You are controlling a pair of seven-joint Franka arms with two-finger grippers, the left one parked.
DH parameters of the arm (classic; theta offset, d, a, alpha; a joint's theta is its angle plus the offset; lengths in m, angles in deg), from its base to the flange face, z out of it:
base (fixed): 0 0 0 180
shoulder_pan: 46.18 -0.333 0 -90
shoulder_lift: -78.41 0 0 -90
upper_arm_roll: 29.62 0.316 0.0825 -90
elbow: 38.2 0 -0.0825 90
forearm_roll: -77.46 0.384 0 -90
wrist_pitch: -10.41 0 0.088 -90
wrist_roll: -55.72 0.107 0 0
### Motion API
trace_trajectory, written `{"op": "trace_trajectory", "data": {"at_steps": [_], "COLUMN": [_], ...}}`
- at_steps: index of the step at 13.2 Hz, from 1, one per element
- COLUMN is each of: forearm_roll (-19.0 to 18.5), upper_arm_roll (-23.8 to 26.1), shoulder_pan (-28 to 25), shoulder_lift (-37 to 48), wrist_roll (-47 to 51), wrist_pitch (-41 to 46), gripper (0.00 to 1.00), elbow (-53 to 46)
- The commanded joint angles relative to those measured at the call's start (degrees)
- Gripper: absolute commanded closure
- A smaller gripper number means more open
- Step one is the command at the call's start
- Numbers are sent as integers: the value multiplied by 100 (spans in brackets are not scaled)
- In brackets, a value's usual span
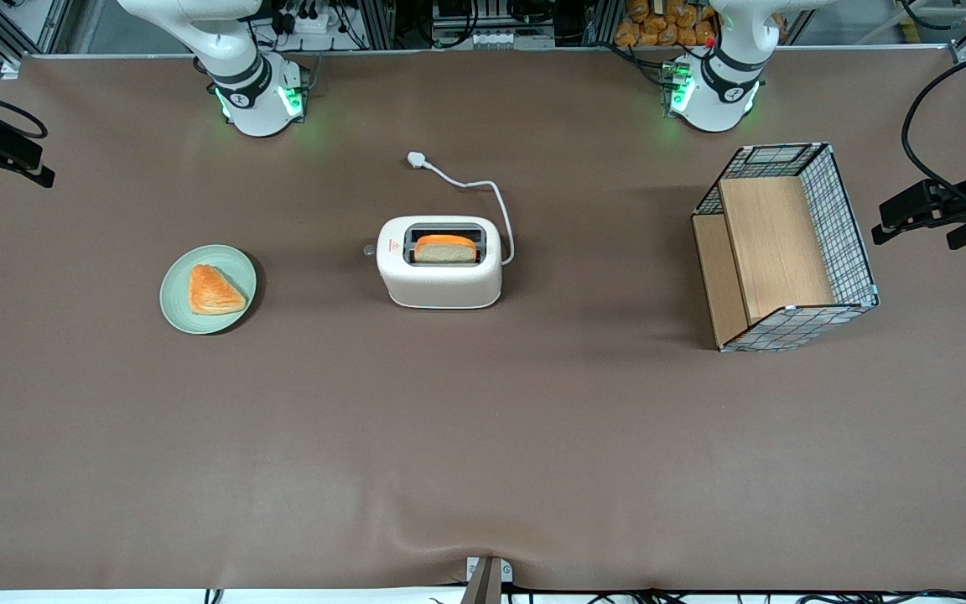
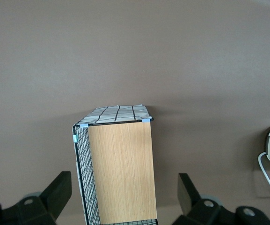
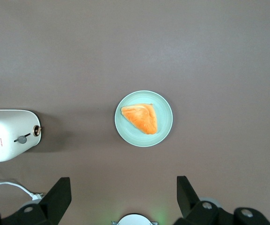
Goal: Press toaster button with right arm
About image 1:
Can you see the white toaster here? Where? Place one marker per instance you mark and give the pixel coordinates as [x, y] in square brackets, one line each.
[441, 285]

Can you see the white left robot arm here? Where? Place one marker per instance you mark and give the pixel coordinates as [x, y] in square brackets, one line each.
[714, 105]

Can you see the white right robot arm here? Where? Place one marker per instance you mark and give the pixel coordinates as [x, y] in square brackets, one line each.
[257, 109]

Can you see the wooden shelf board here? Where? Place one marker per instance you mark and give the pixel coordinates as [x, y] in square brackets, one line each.
[772, 243]

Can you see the pale green plate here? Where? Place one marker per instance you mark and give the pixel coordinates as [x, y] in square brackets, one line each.
[177, 306]

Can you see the triangular orange pastry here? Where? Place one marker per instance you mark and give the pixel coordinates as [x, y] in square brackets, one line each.
[213, 292]

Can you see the pile of orange bread rolls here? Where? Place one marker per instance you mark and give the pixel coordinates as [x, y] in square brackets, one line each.
[659, 29]

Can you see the white power strip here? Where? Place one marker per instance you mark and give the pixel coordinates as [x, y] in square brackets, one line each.
[315, 21]

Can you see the bread slice with orange crust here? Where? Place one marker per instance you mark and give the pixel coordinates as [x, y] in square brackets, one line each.
[445, 250]

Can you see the black equipment rack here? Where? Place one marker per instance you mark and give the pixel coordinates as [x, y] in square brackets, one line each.
[475, 21]

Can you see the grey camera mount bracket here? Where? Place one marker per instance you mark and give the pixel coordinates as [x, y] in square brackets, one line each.
[487, 583]

